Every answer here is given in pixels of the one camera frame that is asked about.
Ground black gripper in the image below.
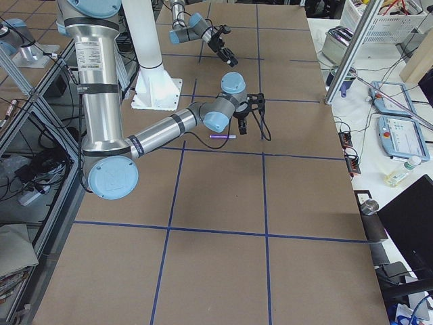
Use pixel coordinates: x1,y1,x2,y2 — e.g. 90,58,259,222
233,93,265,135
208,24,238,65

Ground purple highlighter pen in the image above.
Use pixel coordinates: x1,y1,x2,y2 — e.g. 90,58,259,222
209,134,237,139

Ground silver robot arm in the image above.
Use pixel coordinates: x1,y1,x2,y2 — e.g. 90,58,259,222
169,1,238,67
58,1,265,200

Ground silver toaster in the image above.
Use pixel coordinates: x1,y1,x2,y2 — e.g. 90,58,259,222
322,26,354,64

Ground orange black connector strip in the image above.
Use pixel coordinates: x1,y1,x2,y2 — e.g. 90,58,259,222
338,131,361,178

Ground small metal cup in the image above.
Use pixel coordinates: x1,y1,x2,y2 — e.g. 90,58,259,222
360,198,380,216

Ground upper teach pendant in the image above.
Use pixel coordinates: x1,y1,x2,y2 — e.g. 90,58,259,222
369,81,416,116

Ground teach pendant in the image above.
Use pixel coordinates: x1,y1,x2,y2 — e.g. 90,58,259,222
369,81,416,116
378,115,430,162

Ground clear plastic bottle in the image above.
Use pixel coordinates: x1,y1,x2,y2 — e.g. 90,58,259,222
384,156,421,187

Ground lower teach pendant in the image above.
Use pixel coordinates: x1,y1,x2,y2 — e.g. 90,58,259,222
378,115,430,162

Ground white plastic crate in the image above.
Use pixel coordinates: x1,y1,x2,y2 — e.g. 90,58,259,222
340,1,428,44

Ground black monitor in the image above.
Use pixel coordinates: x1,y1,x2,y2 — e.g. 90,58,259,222
378,175,432,279

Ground white power strip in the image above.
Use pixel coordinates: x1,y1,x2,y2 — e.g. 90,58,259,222
18,186,50,207

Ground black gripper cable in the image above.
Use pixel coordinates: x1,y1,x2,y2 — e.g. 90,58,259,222
184,108,272,150

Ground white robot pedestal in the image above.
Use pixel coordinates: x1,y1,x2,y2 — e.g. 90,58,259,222
122,0,183,111

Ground aluminium frame post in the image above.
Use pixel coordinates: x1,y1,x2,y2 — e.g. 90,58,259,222
324,0,382,105

